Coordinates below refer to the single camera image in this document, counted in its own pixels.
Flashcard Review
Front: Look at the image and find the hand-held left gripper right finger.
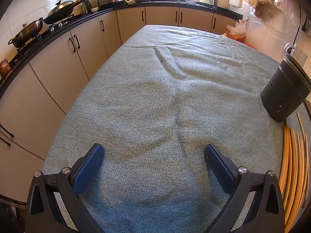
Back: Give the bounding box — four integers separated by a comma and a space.
204, 144, 285, 233

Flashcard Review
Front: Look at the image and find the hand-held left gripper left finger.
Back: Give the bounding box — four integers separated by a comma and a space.
25, 143, 105, 233

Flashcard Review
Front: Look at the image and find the bunch of wooden chopsticks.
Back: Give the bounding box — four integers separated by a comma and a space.
278, 113, 309, 233

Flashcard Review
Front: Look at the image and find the dark grey perforated utensil holder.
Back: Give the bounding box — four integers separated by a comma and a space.
260, 52, 311, 123

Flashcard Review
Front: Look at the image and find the grey-blue table cloth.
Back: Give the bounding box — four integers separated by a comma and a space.
42, 24, 311, 233

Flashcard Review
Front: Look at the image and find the glass spice jar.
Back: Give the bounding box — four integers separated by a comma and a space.
0, 59, 11, 77

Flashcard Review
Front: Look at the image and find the clear glass mug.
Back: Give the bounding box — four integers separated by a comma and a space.
283, 42, 308, 63

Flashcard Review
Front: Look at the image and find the crumpled white plastic bag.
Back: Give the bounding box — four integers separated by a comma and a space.
226, 19, 248, 40

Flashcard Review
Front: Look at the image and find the black gas stove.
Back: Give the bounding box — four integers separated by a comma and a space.
15, 15, 76, 54

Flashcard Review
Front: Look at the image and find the steel pot with lid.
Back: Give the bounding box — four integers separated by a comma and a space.
8, 17, 44, 48

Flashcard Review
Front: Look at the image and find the black kitchen countertop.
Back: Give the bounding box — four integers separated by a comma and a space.
0, 0, 243, 97

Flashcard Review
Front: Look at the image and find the black wok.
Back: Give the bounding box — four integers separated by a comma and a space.
43, 0, 89, 25

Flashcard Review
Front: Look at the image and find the steel wok lid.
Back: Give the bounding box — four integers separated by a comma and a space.
47, 0, 74, 17

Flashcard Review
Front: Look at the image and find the clear plastic bag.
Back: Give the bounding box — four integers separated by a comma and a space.
274, 0, 302, 28

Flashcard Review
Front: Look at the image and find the black power cable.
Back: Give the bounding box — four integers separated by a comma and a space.
287, 5, 303, 52

